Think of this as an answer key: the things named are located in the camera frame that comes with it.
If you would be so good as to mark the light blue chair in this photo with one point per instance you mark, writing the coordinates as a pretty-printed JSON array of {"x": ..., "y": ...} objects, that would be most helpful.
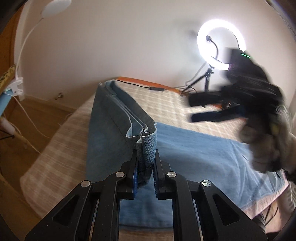
[{"x": 5, "y": 99}]

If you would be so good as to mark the white power strip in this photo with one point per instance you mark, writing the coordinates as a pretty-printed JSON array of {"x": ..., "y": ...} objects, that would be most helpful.
[{"x": 5, "y": 124}]

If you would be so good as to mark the leopard print cloth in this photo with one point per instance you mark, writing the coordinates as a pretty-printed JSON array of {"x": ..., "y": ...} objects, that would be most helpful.
[{"x": 6, "y": 78}]

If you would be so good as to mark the beige checkered bed blanket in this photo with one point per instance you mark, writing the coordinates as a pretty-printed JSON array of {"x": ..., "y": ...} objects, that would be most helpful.
[{"x": 61, "y": 164}]

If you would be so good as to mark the right hand white glove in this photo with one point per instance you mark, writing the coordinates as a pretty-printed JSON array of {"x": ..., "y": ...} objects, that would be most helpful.
[{"x": 271, "y": 153}]

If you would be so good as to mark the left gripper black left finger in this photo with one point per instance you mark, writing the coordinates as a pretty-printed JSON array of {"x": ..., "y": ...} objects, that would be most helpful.
[{"x": 91, "y": 210}]

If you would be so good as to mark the light blue denim pants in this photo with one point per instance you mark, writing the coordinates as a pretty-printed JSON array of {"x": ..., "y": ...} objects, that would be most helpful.
[{"x": 118, "y": 126}]

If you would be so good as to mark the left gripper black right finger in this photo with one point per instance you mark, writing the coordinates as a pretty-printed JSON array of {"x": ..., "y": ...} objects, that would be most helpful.
[{"x": 201, "y": 211}]

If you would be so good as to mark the black mini tripod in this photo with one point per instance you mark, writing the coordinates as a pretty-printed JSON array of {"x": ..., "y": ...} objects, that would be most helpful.
[{"x": 203, "y": 78}]

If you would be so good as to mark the white led ring light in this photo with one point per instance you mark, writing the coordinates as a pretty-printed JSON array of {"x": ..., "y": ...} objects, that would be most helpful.
[{"x": 211, "y": 50}]

